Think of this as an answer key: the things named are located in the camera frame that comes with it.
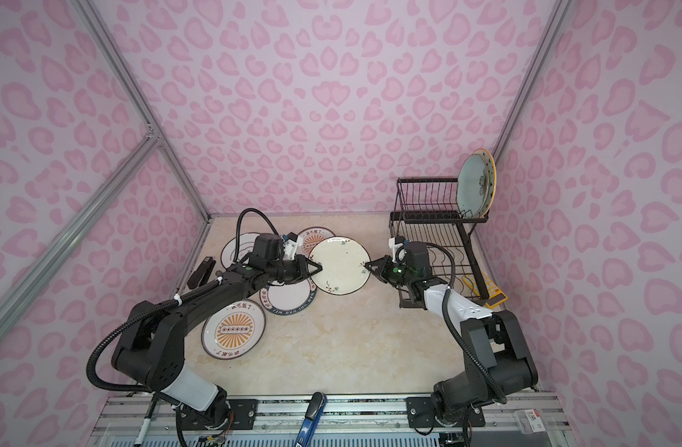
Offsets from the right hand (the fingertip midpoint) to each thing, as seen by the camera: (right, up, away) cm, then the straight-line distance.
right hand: (366, 263), depth 84 cm
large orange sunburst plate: (-41, -22, +4) cm, 47 cm away
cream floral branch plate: (-7, 0, +4) cm, 8 cm away
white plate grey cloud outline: (-46, +4, +26) cm, 53 cm away
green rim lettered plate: (-25, -13, +11) cm, 30 cm away
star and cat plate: (+36, +24, -4) cm, 43 cm away
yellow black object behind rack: (+45, -12, +10) cm, 47 cm away
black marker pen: (-57, -40, -14) cm, 71 cm away
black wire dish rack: (+28, +20, +34) cm, 49 cm away
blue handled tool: (-14, -36, -15) cm, 42 cm away
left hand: (-13, -1, 0) cm, 13 cm away
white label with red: (+42, -38, -14) cm, 59 cm away
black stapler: (-59, -5, +19) cm, 62 cm away
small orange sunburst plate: (-20, +8, +29) cm, 36 cm away
